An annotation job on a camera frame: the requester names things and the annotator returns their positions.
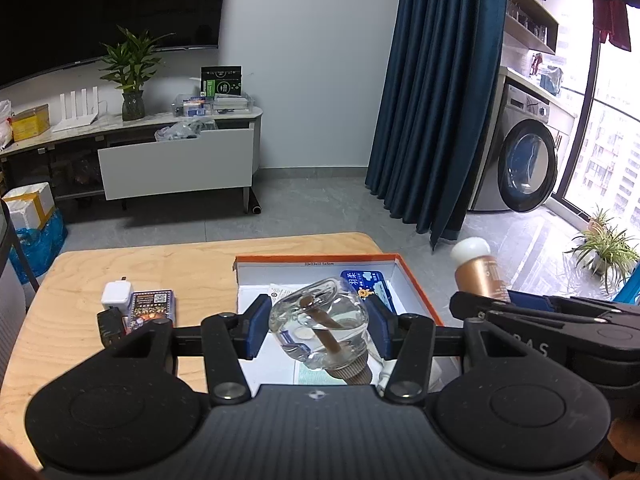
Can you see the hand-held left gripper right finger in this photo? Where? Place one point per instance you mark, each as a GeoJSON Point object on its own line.
{"type": "Point", "coordinates": [377, 330]}

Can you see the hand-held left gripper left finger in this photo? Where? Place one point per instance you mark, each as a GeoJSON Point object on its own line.
{"type": "Point", "coordinates": [257, 327]}

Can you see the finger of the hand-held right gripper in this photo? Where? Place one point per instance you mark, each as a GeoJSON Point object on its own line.
{"type": "Point", "coordinates": [530, 302]}
{"type": "Point", "coordinates": [480, 306]}

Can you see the clear glass diffuser bottle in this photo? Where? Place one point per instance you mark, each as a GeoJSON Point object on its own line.
{"type": "Point", "coordinates": [345, 320]}

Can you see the rose gold bottle white cap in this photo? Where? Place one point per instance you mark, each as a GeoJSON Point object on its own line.
{"type": "Point", "coordinates": [480, 270]}

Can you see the white box with orange rim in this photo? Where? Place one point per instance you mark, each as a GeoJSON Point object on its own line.
{"type": "Point", "coordinates": [280, 272]}

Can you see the white carton box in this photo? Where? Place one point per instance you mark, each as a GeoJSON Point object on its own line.
{"type": "Point", "coordinates": [282, 291]}

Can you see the blue cartoon tin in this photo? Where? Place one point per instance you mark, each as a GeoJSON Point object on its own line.
{"type": "Point", "coordinates": [365, 280]}

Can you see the pale green paper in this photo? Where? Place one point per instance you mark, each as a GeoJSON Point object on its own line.
{"type": "Point", "coordinates": [312, 376]}

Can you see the light blue object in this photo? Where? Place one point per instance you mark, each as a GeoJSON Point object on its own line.
{"type": "Point", "coordinates": [631, 282]}

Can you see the potted spider plant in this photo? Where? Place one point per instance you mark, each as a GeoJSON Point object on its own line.
{"type": "Point", "coordinates": [607, 252]}

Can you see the small potted plant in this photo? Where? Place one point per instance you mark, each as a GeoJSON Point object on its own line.
{"type": "Point", "coordinates": [600, 220]}

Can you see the purple printed card box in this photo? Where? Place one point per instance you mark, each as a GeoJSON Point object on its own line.
{"type": "Point", "coordinates": [150, 306]}

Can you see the black roll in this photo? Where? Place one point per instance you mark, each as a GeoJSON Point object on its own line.
{"type": "Point", "coordinates": [255, 203]}

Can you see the silver washing machine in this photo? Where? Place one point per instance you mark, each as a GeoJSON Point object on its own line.
{"type": "Point", "coordinates": [525, 160]}

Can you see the white charger plug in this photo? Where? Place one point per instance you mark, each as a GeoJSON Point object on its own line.
{"type": "Point", "coordinates": [116, 294]}

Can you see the black power adapter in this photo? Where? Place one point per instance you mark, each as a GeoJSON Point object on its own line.
{"type": "Point", "coordinates": [111, 327]}

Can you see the white cabinet drawer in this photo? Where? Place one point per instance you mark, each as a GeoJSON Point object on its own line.
{"type": "Point", "coordinates": [175, 167]}

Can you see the laundry countertop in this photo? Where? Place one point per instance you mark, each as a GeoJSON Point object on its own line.
{"type": "Point", "coordinates": [560, 107]}

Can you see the crumpled clear plastic bag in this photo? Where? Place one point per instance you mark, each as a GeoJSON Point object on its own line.
{"type": "Point", "coordinates": [182, 130]}

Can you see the blue bag on countertop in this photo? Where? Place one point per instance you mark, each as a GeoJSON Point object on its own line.
{"type": "Point", "coordinates": [551, 80]}

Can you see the dark blue curtain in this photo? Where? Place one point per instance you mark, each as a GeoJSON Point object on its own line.
{"type": "Point", "coordinates": [440, 85]}

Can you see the clear plastic storage box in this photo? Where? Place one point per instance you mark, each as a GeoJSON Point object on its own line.
{"type": "Point", "coordinates": [192, 106]}

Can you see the blue plastic bag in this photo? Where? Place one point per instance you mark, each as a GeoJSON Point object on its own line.
{"type": "Point", "coordinates": [40, 247]}

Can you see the red item on countertop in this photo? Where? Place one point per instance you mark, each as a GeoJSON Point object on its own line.
{"type": "Point", "coordinates": [536, 64]}

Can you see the black and green box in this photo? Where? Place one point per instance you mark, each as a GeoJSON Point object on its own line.
{"type": "Point", "coordinates": [222, 80]}

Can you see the grey cabinet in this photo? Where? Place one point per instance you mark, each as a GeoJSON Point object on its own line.
{"type": "Point", "coordinates": [7, 300]}

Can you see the white foam box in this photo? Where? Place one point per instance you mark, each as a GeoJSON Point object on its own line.
{"type": "Point", "coordinates": [30, 205]}

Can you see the white television cabinet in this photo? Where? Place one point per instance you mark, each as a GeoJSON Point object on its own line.
{"type": "Point", "coordinates": [70, 137]}

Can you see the white router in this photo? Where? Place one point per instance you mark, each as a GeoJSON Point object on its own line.
{"type": "Point", "coordinates": [75, 115]}

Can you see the green plant in glass vase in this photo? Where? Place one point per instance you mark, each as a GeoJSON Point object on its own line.
{"type": "Point", "coordinates": [131, 62]}

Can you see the red hanging garment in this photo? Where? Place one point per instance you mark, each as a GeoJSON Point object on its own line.
{"type": "Point", "coordinates": [612, 15]}

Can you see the yellow box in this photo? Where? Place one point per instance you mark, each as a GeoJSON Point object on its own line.
{"type": "Point", "coordinates": [31, 124]}

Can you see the white plastic bag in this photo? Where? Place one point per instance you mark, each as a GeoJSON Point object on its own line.
{"type": "Point", "coordinates": [5, 127]}

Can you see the black television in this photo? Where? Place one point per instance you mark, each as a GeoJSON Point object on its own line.
{"type": "Point", "coordinates": [100, 5]}

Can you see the wall shelf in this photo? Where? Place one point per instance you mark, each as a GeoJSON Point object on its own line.
{"type": "Point", "coordinates": [530, 15]}

